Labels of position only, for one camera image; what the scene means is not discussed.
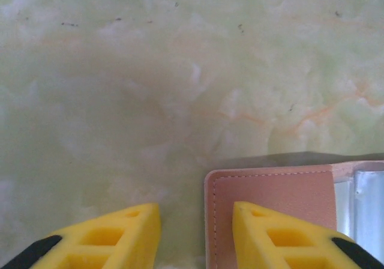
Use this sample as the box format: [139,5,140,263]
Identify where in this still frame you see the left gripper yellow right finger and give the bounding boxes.
[232,201,384,269]

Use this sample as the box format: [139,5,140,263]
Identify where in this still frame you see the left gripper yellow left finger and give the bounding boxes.
[0,202,162,269]

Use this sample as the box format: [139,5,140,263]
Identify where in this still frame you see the pink leather card holder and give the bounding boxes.
[203,160,384,269]

